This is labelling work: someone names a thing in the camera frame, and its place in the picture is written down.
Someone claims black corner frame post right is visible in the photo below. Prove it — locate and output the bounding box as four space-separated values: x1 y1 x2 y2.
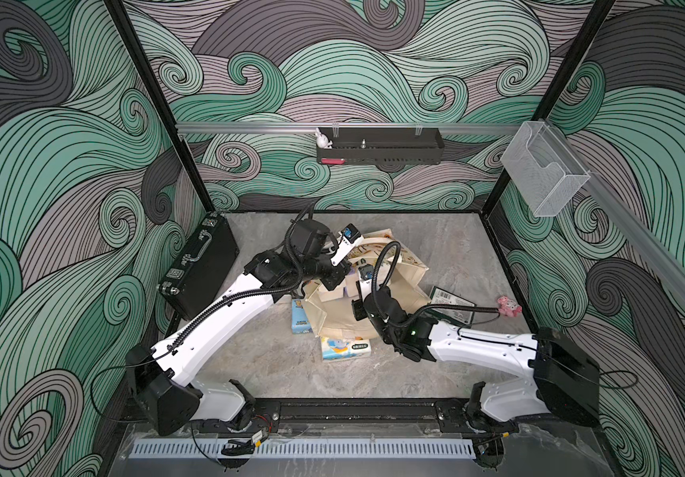
481 1 615 225

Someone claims black briefcase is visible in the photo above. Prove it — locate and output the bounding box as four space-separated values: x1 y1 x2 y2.
157 213 240 320

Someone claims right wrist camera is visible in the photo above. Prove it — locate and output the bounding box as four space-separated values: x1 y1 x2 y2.
358 264 374 283

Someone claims green tissue pack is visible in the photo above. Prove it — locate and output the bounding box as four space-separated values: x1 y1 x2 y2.
427 286 475 325

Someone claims aluminium wall rail back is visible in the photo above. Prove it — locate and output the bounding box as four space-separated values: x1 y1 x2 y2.
176 121 522 137

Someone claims aluminium wall rail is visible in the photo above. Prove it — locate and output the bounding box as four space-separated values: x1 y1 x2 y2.
553 126 685 311
176 121 522 137

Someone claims black corner frame post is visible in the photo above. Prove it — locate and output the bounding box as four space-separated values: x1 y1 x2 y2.
104 0 215 213
481 1 615 225

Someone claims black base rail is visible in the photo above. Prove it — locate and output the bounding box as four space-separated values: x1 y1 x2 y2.
250 397 480 435

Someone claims aluminium wall rail right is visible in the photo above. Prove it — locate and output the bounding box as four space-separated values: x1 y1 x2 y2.
553 126 685 311

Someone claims blue dog tissue pack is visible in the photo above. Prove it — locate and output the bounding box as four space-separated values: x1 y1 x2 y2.
291 299 312 334

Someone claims black wall shelf tray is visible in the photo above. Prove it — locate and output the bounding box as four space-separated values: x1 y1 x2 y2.
316 126 446 169

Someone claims pink toy figure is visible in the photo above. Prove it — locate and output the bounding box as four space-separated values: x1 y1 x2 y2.
497 296 522 317

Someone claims white slotted cable duct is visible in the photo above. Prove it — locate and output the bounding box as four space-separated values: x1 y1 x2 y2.
128 438 475 460

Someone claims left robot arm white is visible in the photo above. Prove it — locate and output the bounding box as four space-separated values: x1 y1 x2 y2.
125 217 363 436

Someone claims black corner frame post left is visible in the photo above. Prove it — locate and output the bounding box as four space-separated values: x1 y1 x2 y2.
104 0 215 213

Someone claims floral canvas tote bag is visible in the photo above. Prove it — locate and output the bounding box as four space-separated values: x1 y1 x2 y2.
303 229 430 340

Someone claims clear acrylic wall box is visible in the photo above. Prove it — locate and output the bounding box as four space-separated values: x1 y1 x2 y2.
501 120 591 218

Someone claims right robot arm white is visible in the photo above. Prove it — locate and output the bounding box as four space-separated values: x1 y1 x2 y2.
353 282 600 427

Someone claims white rabbit figurine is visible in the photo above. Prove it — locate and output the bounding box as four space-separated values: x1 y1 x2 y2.
314 128 334 149

